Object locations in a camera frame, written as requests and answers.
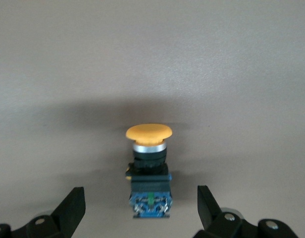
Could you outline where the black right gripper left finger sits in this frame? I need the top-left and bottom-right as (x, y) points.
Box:
(0, 187), (86, 238)

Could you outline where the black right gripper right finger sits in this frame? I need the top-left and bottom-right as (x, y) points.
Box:
(193, 185), (298, 238)

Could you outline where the yellow mushroom push button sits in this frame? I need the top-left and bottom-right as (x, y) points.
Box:
(124, 124), (173, 219)

